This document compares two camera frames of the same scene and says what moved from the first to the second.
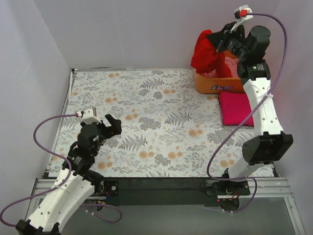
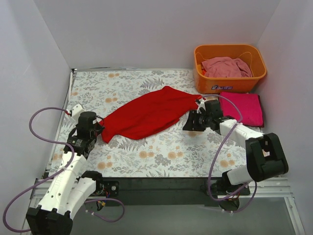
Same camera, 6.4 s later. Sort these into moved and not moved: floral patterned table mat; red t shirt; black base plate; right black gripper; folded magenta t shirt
Moved: right black gripper; red t shirt
Not moved: folded magenta t shirt; floral patterned table mat; black base plate
